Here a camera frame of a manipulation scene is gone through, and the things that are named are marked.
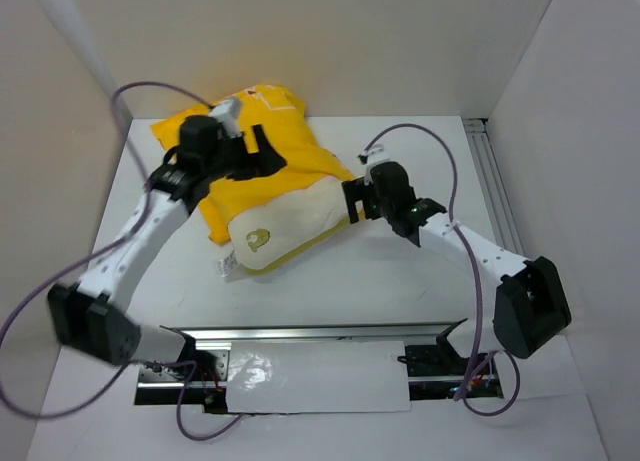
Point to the aluminium front rail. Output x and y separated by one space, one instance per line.
317 332

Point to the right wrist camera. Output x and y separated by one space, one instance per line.
373 157

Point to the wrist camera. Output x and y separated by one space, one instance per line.
373 157
226 113

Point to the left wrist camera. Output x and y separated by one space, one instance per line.
226 113

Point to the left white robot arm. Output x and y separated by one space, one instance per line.
90 314

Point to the white cover plate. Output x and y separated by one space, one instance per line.
317 377

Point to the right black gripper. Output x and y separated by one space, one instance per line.
357 190

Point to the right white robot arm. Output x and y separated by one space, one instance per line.
523 303

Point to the yellow pillowcase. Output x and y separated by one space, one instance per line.
282 115

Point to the cream quilted pillow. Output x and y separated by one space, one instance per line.
267 236

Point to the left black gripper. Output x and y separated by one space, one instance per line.
266 161

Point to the aluminium side rail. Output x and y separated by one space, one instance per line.
492 185

